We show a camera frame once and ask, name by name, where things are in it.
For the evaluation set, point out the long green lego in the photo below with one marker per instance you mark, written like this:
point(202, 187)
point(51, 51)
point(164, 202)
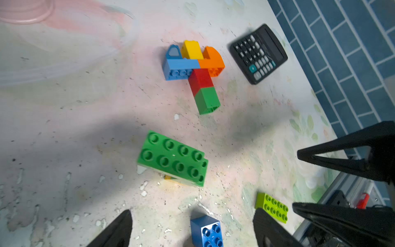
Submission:
point(173, 159)

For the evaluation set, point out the black calculator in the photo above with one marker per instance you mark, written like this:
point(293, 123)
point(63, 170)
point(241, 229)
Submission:
point(258, 54)

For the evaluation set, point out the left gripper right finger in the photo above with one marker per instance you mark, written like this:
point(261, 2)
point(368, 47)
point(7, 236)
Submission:
point(271, 234)

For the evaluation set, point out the long light blue lego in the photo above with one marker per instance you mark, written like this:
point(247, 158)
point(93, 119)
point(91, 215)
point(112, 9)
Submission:
point(179, 69)

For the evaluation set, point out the pink pen cup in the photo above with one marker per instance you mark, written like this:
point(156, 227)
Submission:
point(26, 11)

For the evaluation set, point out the small orange lego brick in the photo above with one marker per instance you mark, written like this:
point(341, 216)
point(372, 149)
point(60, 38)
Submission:
point(212, 53)

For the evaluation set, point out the red marker pen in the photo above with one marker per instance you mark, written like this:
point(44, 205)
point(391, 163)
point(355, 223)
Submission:
point(362, 203)

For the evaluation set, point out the long orange lego brick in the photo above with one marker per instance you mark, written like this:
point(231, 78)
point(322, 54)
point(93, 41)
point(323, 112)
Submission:
point(211, 64)

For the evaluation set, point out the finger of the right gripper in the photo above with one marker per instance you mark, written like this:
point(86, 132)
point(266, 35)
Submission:
point(367, 153)
point(370, 227)

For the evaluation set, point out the long lime lego brick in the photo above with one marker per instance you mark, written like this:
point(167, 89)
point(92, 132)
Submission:
point(273, 207)

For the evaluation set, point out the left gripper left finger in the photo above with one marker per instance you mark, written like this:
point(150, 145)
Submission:
point(116, 234)

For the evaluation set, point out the small blue lego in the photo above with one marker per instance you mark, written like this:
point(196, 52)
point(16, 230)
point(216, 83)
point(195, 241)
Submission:
point(206, 231)
point(173, 52)

